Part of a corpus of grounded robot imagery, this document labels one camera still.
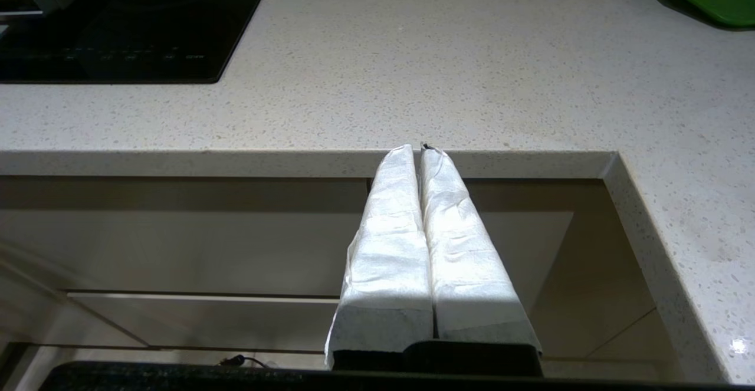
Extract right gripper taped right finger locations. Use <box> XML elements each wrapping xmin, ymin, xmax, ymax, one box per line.
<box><xmin>420</xmin><ymin>143</ymin><xmax>542</xmax><ymax>356</ymax></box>

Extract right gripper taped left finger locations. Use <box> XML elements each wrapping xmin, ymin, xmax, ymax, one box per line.
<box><xmin>324</xmin><ymin>143</ymin><xmax>434</xmax><ymax>369</ymax></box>

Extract grey cabinet front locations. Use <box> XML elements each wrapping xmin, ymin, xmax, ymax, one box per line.
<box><xmin>0</xmin><ymin>176</ymin><xmax>378</xmax><ymax>356</ymax></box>
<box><xmin>454</xmin><ymin>178</ymin><xmax>658</xmax><ymax>380</ymax></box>

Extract black induction cooktop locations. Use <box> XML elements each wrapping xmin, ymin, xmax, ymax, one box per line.
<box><xmin>0</xmin><ymin>0</ymin><xmax>279</xmax><ymax>84</ymax></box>

